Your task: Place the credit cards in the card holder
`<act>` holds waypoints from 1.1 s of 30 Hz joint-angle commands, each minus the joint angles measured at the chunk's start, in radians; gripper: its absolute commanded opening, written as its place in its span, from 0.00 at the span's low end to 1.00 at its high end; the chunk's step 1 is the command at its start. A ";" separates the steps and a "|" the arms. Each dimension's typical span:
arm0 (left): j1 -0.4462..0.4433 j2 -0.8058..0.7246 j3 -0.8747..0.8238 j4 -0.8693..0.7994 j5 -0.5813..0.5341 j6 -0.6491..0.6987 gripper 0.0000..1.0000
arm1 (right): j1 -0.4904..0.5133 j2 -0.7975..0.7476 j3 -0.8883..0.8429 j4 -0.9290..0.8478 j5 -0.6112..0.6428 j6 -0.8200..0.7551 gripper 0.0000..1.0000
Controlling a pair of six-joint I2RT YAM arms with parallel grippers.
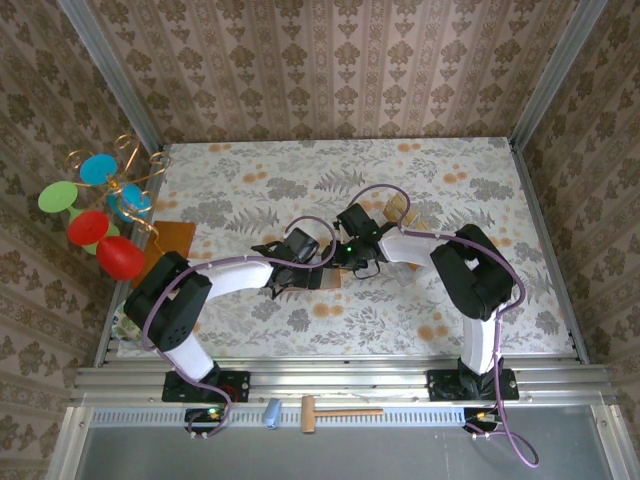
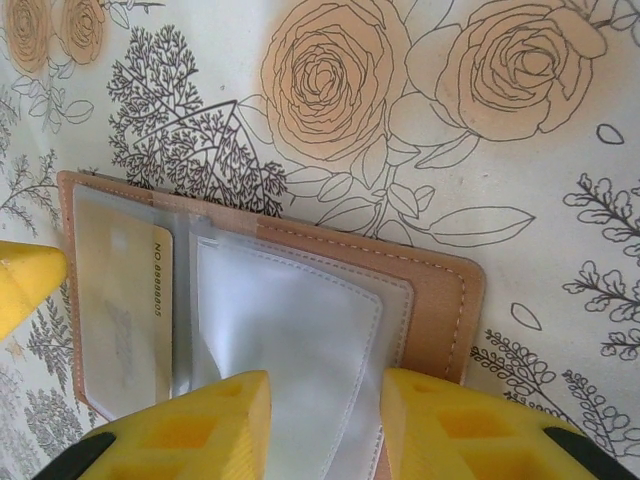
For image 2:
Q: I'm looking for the cream numbered credit card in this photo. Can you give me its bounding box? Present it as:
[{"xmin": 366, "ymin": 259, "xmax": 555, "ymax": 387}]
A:
[{"xmin": 74, "ymin": 207, "xmax": 175, "ymax": 401}]

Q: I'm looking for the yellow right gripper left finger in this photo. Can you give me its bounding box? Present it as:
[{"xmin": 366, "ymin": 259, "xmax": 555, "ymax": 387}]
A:
[{"xmin": 47, "ymin": 369, "xmax": 274, "ymax": 480}]

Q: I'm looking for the white floral tablecloth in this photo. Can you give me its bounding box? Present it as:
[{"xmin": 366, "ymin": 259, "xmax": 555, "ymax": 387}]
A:
[{"xmin": 0, "ymin": 0, "xmax": 640, "ymax": 480}]

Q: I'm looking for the pink card holder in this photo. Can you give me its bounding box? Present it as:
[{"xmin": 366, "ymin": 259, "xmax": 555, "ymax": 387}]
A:
[{"xmin": 55, "ymin": 169, "xmax": 486, "ymax": 480}]

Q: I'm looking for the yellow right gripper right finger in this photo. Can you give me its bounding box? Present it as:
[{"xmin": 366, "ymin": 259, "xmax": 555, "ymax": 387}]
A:
[{"xmin": 382, "ymin": 368, "xmax": 631, "ymax": 480}]

